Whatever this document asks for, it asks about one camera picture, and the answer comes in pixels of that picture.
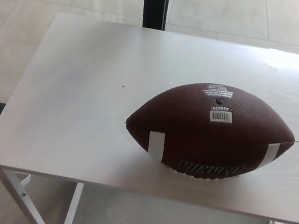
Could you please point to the brown junior american football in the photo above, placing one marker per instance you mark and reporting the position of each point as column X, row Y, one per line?
column 203, row 139

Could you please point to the black vertical post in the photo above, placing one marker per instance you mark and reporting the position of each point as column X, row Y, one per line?
column 154, row 4

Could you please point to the white metal table frame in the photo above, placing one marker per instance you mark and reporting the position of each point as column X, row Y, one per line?
column 72, row 206

